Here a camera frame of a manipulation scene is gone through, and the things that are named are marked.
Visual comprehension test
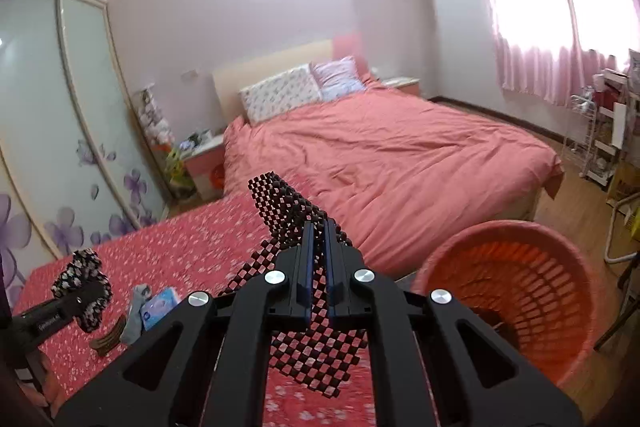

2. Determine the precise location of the floral glass sliding wardrobe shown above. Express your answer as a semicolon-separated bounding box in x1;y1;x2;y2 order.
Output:
0;0;169;304

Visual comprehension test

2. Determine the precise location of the white paper shopping bag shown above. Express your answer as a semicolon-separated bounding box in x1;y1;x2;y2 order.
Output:
612;102;629;150

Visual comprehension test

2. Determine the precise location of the pink white nightstand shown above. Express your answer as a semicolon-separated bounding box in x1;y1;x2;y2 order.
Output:
377;77;422;98
181;133;227;202

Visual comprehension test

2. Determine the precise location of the black red checked cloth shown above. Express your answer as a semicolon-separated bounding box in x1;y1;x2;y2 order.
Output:
217;170;372;401

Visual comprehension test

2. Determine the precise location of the brown comb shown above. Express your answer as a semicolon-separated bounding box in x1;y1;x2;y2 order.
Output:
90;316;129;357

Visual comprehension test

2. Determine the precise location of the grey sock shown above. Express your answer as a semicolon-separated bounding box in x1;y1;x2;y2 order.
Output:
119;284;154;344

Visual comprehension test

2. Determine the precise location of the white storage trolley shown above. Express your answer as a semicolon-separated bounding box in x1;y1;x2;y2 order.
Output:
585;69;632;186

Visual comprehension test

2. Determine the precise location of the brown paper bag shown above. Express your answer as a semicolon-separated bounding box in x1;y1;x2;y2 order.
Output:
606;161;640;208

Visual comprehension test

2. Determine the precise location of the white floral pillow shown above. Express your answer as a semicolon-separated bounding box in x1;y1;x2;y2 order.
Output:
239;63;324;126

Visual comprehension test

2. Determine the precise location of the yellow green plush toy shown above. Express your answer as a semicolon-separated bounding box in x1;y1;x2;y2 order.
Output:
164;146;193;198

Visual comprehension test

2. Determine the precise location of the person's left hand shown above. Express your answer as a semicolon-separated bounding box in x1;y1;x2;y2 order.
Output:
20;349;68;419

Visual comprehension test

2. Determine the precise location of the orange plastic laundry basket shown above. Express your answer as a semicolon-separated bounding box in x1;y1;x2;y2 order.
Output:
411;220;600;389

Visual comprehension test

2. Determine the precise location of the blue wet wipes packet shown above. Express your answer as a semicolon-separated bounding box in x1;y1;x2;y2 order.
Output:
140;288;181;333

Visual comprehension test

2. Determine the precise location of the black floral scrunchie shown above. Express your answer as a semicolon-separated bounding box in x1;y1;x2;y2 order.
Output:
51;249;114;334

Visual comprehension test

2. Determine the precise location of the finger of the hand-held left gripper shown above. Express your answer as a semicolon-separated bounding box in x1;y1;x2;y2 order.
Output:
56;280;108;329

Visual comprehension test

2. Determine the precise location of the white tube frame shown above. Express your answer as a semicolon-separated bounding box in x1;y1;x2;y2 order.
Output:
602;197;640;266

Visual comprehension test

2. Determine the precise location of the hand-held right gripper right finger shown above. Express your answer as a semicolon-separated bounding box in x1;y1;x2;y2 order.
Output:
323;218;586;427

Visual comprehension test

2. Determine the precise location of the red floral tablecloth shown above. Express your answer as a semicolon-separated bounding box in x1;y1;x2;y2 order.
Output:
12;169;442;427

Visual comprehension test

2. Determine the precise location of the beige wooden bed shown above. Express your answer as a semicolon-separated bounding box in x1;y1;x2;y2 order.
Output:
211;32;566;224

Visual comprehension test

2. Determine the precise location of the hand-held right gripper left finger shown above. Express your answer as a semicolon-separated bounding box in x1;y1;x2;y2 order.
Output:
52;221;318;427

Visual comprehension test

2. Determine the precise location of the bed with pink duvet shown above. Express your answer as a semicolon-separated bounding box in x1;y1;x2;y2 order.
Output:
222;74;566;282

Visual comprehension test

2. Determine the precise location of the hanging plush toy organizer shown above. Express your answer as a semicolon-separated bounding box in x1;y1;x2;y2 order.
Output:
132;86;176;148

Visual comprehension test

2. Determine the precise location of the pink blue pillow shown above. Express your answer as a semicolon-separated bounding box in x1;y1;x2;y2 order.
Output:
310;56;365;102

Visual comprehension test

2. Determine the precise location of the white wire rack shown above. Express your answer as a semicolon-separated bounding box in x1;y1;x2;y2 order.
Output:
560;93;599;178

